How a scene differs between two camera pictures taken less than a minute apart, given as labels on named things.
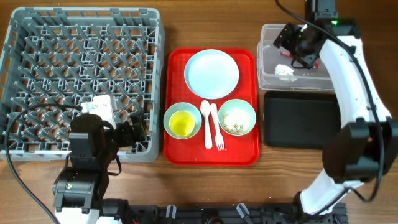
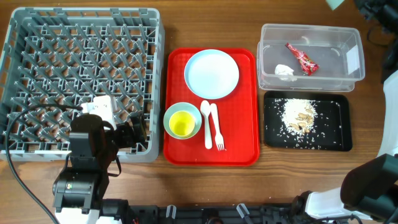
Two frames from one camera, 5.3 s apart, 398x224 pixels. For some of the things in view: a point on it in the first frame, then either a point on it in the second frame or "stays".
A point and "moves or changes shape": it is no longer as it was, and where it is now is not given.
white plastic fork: (218, 138) stays
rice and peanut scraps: (237, 129) → (298, 116)
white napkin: (281, 69) stays
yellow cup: (181, 123) stays
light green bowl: (237, 117) moves or changes shape
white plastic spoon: (205, 107) stays
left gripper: (124, 128) stays
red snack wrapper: (287, 53) moves or changes shape
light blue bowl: (182, 106) stays
